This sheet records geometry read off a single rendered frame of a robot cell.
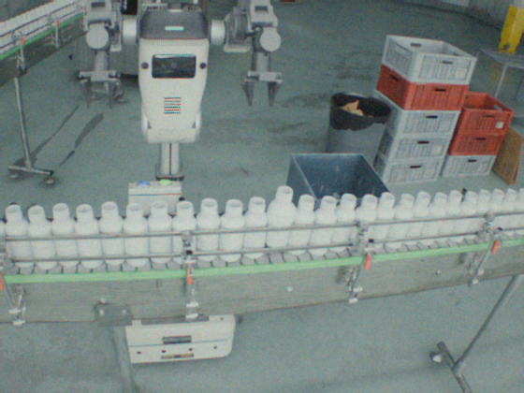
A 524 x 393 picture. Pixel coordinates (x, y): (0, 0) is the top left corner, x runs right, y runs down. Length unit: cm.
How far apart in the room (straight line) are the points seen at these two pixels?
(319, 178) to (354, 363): 95
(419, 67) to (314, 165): 161
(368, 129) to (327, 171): 132
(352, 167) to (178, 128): 74
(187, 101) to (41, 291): 79
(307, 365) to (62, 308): 133
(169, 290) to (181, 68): 72
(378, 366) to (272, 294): 117
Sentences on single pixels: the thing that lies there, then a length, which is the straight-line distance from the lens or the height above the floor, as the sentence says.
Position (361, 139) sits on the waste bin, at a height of 46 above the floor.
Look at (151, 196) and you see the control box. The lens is 120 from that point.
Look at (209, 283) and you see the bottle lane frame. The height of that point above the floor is 95.
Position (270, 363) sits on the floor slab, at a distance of 219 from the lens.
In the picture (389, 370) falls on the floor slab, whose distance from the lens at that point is 233.
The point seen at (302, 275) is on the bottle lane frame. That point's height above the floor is 96.
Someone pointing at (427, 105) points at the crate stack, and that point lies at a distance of 345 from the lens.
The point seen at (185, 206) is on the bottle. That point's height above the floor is 115.
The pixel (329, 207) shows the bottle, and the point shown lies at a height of 116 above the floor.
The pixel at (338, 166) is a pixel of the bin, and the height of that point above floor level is 89.
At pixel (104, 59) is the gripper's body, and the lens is 125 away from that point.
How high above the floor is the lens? 180
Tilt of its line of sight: 34 degrees down
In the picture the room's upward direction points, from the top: 8 degrees clockwise
